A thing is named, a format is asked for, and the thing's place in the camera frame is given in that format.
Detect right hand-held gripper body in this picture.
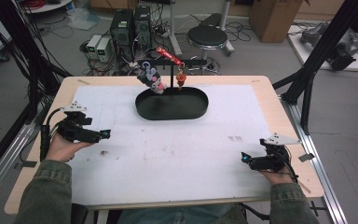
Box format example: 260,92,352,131
249,133,302,173

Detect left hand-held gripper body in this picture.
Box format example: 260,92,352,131
55,101,103,145

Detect grey plush toy keychain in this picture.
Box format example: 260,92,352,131
136,61,168,95

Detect red strap keychain orange charm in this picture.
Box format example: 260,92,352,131
156,46,187,91

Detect black T-shaped stand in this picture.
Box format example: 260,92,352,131
138,59,208,94

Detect person's right hand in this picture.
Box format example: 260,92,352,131
259,169,296,187

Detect person's left hand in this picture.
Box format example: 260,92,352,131
45,132,93,163

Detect grey tape piece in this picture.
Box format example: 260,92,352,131
297,152,316,163
13,160,38,171

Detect white foam mat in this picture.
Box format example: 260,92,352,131
69,84,273,206

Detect black oval tray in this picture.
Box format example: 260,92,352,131
134,86,210,121

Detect white bench power supply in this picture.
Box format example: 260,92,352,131
96,36,112,63
86,35,103,61

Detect person's legs in jeans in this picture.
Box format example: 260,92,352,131
116,203,246,224

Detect black computer tower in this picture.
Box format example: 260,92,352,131
133,5,153,50
110,8,135,61

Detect clear plastic bag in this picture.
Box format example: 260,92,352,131
66,7,101,31

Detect white floor platform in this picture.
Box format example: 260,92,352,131
287,24,358,73

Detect white desk leg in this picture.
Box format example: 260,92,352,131
167,0,183,57
218,0,236,58

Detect black round stool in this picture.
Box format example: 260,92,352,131
186,25,228,60

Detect grey machine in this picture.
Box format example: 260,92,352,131
299,21,358,71

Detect brown cardboard box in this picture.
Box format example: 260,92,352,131
249,0,306,44

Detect right hand-held gripper black cable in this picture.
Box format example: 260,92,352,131
278,148,300,185

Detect hand-held gripper black cable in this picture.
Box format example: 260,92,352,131
278,148,300,185
39,106,63,162

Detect left hand-held gripper black cable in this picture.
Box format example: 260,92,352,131
39,106,63,162

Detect aluminium rail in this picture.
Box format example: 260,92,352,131
0,102,46,208
280,95,350,224

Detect black metal frame post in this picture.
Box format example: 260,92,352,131
0,0,73,97
273,0,358,135

